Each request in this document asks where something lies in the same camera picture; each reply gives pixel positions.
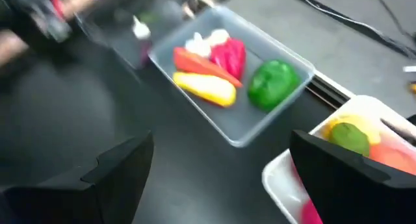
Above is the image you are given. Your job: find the round orange fruit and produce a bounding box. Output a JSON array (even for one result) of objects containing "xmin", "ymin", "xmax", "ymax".
[{"xmin": 369, "ymin": 141, "xmax": 416, "ymax": 177}]

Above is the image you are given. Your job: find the green bell pepper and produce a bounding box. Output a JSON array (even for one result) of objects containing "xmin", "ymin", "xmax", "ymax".
[{"xmin": 246, "ymin": 58, "xmax": 302, "ymax": 113}]

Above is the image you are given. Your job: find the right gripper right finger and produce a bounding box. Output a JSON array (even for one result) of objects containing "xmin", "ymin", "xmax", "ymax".
[{"xmin": 289, "ymin": 129, "xmax": 416, "ymax": 224}]

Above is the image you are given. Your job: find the orange red carrot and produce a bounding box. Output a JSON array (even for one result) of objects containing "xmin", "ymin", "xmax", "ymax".
[{"xmin": 172, "ymin": 46, "xmax": 244, "ymax": 88}]

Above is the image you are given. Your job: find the black floor cable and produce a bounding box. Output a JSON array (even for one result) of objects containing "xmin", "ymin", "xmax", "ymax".
[{"xmin": 281, "ymin": 0, "xmax": 416, "ymax": 60}]

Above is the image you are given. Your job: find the yellow corn cob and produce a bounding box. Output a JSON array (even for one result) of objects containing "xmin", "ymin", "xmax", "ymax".
[{"xmin": 172, "ymin": 71, "xmax": 237, "ymax": 108}]

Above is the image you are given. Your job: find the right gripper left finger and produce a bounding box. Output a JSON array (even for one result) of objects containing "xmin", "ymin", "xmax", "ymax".
[{"xmin": 0, "ymin": 131, "xmax": 155, "ymax": 224}]

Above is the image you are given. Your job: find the red bell pepper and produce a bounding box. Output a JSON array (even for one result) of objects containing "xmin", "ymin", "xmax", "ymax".
[{"xmin": 209, "ymin": 37, "xmax": 247, "ymax": 81}]

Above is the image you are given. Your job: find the green lime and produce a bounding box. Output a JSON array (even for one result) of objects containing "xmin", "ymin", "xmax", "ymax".
[{"xmin": 328, "ymin": 121, "xmax": 371, "ymax": 157}]

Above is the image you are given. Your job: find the white plastic bin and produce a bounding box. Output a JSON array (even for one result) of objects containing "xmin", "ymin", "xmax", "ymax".
[{"xmin": 261, "ymin": 94, "xmax": 416, "ymax": 224}]

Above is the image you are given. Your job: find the clear plastic bin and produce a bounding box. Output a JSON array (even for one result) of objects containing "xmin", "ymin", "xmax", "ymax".
[{"xmin": 74, "ymin": 0, "xmax": 185, "ymax": 71}]

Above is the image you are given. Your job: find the large beige garlic bulb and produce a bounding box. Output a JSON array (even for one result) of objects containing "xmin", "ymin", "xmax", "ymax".
[{"xmin": 184, "ymin": 31, "xmax": 213, "ymax": 58}]

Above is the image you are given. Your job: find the frosted plastic bin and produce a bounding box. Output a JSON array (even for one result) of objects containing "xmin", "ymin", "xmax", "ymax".
[{"xmin": 148, "ymin": 5, "xmax": 316, "ymax": 149}]

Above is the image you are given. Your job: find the bright red fruit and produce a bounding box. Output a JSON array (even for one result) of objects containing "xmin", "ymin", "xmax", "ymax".
[{"xmin": 299, "ymin": 199, "xmax": 324, "ymax": 224}]

